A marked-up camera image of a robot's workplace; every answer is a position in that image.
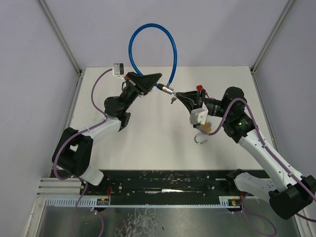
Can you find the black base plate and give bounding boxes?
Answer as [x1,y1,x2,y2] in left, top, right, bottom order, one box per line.
[80,170,244,206]

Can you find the aluminium frame post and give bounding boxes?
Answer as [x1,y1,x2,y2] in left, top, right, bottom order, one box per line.
[250,0,297,74]
[37,0,82,75]

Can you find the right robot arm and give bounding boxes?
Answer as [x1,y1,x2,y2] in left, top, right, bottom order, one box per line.
[174,86,316,220]

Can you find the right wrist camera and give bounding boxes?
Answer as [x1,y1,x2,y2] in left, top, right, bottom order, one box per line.
[190,103,208,124]

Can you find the aluminium frame post right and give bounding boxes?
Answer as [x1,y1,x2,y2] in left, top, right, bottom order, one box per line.
[250,0,297,74]

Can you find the blue cable lock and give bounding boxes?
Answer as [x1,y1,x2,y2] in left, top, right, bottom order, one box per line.
[128,23,178,95]

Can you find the aluminium frame post left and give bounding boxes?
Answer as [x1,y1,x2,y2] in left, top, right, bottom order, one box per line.
[37,0,82,75]

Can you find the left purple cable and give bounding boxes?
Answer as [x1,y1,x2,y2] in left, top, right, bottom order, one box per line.
[53,69,115,237]

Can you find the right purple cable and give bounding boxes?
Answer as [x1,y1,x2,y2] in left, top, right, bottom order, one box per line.
[207,98,316,236]

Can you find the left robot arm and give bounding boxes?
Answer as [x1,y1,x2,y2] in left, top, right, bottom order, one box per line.
[52,72,162,186]

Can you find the large brass padlock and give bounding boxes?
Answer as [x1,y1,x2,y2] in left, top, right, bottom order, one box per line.
[194,122,212,145]

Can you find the blue lock keys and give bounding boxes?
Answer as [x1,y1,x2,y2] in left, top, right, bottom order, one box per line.
[170,92,177,104]

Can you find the grey slotted cable duct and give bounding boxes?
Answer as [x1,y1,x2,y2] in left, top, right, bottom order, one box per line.
[45,197,241,209]

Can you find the red cable padlock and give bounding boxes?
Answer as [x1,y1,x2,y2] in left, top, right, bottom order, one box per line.
[196,85,209,98]

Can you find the purple cable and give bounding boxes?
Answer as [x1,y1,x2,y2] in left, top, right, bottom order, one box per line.
[53,69,115,237]
[207,98,316,236]

